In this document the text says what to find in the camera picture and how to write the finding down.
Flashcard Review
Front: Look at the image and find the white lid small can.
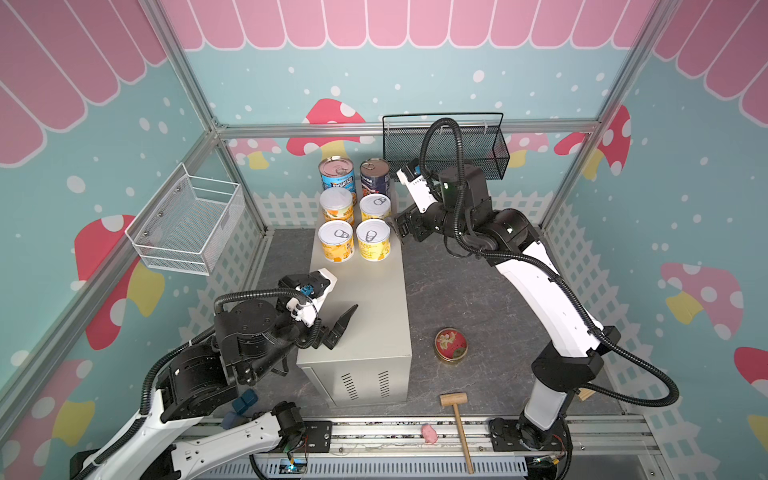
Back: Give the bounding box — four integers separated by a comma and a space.
359, 193, 392, 221

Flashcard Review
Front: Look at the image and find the grey metal cabinet counter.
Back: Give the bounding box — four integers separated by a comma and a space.
297, 237, 412, 409

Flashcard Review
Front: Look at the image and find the dark chopped tomatoes can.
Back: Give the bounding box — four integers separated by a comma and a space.
360, 158, 390, 197

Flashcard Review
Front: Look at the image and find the yellow can silver lid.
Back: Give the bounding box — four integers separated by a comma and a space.
317, 220, 354, 263

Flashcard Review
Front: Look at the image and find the green yellow white lid can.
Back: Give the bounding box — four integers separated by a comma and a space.
319, 187, 354, 225

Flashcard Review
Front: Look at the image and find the blue chicken noodle soup can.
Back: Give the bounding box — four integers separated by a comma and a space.
318, 156, 357, 203

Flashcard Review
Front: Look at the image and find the red lid tin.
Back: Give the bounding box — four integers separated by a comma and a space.
434, 327, 469, 364

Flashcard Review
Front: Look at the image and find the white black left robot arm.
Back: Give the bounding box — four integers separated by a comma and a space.
69, 269, 358, 479

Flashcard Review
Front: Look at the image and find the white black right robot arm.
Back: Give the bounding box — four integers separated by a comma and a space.
395, 117, 680, 450

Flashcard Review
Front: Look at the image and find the teal small block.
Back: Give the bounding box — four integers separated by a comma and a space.
231, 389, 258, 416

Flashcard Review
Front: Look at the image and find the wooden mallet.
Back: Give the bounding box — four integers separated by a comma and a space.
439, 392, 475, 475

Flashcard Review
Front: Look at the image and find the pink eraser blob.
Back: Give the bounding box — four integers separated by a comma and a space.
421, 424, 439, 445

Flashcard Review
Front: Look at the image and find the small wooden block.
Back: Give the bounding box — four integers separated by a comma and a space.
576, 388, 595, 401

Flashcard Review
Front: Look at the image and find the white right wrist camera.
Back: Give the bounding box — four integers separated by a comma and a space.
397, 158, 440, 214

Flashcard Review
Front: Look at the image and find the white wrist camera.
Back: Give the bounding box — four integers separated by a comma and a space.
397, 158, 440, 214
278, 268, 337, 327

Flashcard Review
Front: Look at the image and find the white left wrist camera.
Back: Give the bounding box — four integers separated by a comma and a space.
278, 268, 337, 327

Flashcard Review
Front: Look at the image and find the black wire mesh basket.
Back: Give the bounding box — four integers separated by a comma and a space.
382, 112, 511, 183

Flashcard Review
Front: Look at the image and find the white wire mesh basket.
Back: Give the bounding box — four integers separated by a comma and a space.
125, 164, 245, 276

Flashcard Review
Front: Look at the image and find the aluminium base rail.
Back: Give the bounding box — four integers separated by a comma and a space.
208, 415, 673, 479

